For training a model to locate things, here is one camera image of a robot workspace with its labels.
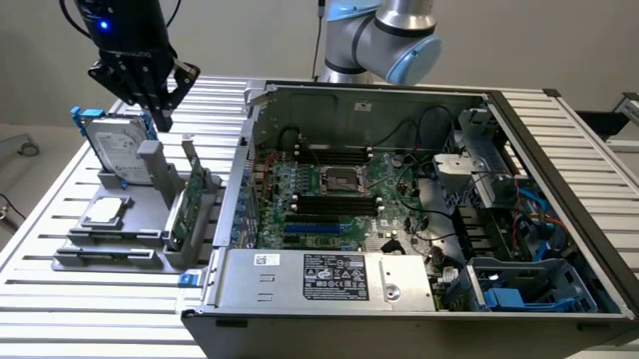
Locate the grey parts rack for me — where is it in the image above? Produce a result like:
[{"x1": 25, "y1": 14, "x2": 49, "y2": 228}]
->
[{"x1": 49, "y1": 140, "x2": 225, "y2": 274}]

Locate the grey power supply unit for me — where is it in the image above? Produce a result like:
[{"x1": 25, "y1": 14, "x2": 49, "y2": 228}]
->
[{"x1": 213, "y1": 249, "x2": 439, "y2": 313}]

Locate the blue expansion slot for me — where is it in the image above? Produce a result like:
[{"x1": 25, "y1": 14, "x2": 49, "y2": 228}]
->
[{"x1": 283, "y1": 223, "x2": 341, "y2": 233}]

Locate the hard disk with blue bracket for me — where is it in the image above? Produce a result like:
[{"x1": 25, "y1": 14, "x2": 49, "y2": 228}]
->
[{"x1": 69, "y1": 106, "x2": 160, "y2": 188}]

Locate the green graphics card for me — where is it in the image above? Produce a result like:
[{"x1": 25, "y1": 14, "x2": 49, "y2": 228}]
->
[{"x1": 165, "y1": 133, "x2": 215, "y2": 252}]

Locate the black floor cable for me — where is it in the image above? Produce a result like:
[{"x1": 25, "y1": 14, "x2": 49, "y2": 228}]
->
[{"x1": 0, "y1": 193, "x2": 26, "y2": 222}]

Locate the blue data wire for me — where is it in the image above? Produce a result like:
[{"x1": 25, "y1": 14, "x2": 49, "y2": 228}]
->
[{"x1": 517, "y1": 182, "x2": 556, "y2": 241}]

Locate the black bracket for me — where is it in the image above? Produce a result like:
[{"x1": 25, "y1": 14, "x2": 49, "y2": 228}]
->
[{"x1": 572, "y1": 109, "x2": 625, "y2": 142}]

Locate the black RAM slot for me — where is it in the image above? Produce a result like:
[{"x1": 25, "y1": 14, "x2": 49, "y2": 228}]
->
[
  {"x1": 295, "y1": 194, "x2": 379, "y2": 202},
  {"x1": 293, "y1": 199, "x2": 379, "y2": 206},
  {"x1": 300, "y1": 149, "x2": 373, "y2": 156},
  {"x1": 292, "y1": 209, "x2": 380, "y2": 217},
  {"x1": 301, "y1": 144, "x2": 373, "y2": 151},
  {"x1": 292, "y1": 204, "x2": 380, "y2": 212}
]

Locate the green motherboard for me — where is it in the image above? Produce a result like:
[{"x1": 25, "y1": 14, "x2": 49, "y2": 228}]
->
[{"x1": 244, "y1": 149, "x2": 465, "y2": 263}]

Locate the long black looped wire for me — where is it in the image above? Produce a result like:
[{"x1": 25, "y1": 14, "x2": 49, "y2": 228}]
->
[{"x1": 372, "y1": 105, "x2": 456, "y2": 151}]

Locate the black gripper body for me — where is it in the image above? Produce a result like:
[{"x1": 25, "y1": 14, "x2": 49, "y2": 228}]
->
[{"x1": 73, "y1": 0, "x2": 179, "y2": 70}]

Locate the black fan shroud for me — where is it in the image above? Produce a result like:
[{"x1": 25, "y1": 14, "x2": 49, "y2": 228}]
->
[{"x1": 451, "y1": 203, "x2": 525, "y2": 263}]

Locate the metal drive cage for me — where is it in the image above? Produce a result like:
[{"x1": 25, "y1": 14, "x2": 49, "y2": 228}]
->
[{"x1": 432, "y1": 107, "x2": 531, "y2": 210}]

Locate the black open PC case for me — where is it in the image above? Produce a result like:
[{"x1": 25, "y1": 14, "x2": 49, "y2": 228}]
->
[{"x1": 179, "y1": 79, "x2": 639, "y2": 359}]

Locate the black RAM stick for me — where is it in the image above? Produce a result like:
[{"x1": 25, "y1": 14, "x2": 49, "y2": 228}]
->
[{"x1": 65, "y1": 227, "x2": 164, "y2": 242}]

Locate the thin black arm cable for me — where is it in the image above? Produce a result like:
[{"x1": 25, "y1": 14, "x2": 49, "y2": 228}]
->
[{"x1": 312, "y1": 0, "x2": 328, "y2": 82}]

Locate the short black wire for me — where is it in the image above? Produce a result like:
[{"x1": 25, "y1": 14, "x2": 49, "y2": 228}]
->
[{"x1": 277, "y1": 126, "x2": 321, "y2": 165}]

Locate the CPU socket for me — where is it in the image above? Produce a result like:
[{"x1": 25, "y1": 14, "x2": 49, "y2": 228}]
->
[{"x1": 313, "y1": 164, "x2": 373, "y2": 197}]

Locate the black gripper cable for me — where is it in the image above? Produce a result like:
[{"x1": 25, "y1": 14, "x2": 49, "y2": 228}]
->
[{"x1": 57, "y1": 0, "x2": 101, "y2": 43}]

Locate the grey caster wheel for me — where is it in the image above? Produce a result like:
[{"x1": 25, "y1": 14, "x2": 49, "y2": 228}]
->
[{"x1": 16, "y1": 135, "x2": 41, "y2": 156}]

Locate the red wire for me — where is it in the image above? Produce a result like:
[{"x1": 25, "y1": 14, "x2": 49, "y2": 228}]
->
[{"x1": 512, "y1": 174, "x2": 571, "y2": 242}]

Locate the silver CPU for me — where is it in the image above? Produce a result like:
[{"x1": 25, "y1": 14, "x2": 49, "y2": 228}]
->
[{"x1": 81, "y1": 197, "x2": 126, "y2": 226}]

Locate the aluminium frame profile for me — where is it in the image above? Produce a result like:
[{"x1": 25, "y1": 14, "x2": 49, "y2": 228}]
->
[{"x1": 605, "y1": 90, "x2": 639, "y2": 151}]

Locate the blue plastic disk bay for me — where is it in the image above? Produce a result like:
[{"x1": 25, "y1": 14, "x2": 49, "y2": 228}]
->
[{"x1": 465, "y1": 257, "x2": 601, "y2": 313}]

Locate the black expansion slot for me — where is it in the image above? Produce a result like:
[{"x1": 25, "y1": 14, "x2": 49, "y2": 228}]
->
[{"x1": 283, "y1": 214, "x2": 347, "y2": 224}]

